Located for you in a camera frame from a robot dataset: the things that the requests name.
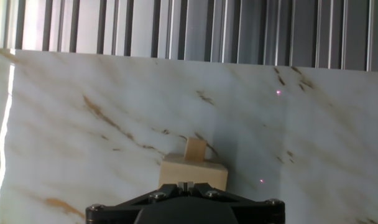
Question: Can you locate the light wooden Jenga block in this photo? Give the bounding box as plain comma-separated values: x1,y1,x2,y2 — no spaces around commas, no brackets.
184,138,208,163
158,161,229,192

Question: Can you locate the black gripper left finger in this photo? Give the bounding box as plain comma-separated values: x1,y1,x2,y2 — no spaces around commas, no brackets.
85,182,187,224

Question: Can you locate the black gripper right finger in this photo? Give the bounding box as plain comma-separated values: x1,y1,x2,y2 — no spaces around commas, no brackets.
185,182,285,224

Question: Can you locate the white marble pattern mat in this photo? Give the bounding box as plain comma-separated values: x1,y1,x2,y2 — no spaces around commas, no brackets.
0,48,378,224

